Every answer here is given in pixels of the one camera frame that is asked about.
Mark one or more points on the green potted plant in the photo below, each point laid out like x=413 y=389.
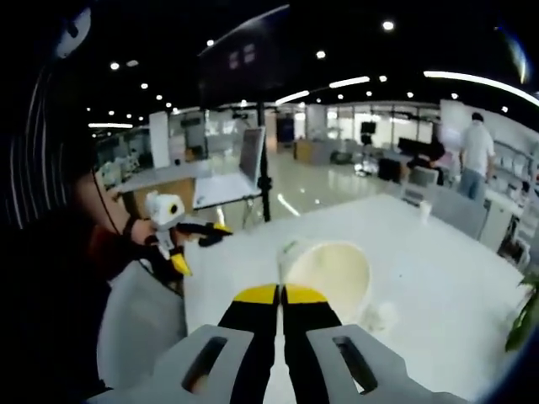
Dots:
x=524 y=320

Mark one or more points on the group of round ceiling spotlights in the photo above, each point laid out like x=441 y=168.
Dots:
x=387 y=25

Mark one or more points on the large black monitor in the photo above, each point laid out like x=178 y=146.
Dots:
x=248 y=63

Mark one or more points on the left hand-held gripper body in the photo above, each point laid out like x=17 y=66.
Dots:
x=164 y=210

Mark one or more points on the black wristband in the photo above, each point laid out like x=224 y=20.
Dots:
x=130 y=229

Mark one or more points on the person's left hand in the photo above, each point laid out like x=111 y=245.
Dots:
x=145 y=233

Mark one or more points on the white worn device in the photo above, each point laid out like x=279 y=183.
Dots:
x=73 y=38

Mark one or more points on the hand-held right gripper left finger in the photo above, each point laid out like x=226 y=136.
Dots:
x=248 y=336

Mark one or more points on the wooden side desk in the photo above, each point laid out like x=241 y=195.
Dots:
x=168 y=187

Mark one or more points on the printed white paper cup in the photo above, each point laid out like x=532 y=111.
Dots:
x=425 y=212
x=332 y=273

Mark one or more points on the short ceiling light strip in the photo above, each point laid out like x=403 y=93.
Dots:
x=349 y=82
x=109 y=125
x=292 y=97

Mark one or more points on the white display shelf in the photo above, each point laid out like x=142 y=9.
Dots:
x=513 y=168

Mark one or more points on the grey office chair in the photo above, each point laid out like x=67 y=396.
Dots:
x=421 y=181

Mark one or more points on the long curved ceiling light strip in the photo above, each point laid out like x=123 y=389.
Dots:
x=471 y=78

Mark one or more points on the grey partition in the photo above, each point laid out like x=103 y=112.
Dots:
x=459 y=210

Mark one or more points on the black case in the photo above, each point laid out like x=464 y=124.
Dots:
x=389 y=168

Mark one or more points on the white pillar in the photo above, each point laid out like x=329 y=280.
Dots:
x=160 y=139

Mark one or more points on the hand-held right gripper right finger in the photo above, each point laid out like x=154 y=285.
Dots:
x=307 y=336

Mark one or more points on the blue sign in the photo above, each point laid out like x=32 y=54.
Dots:
x=285 y=130

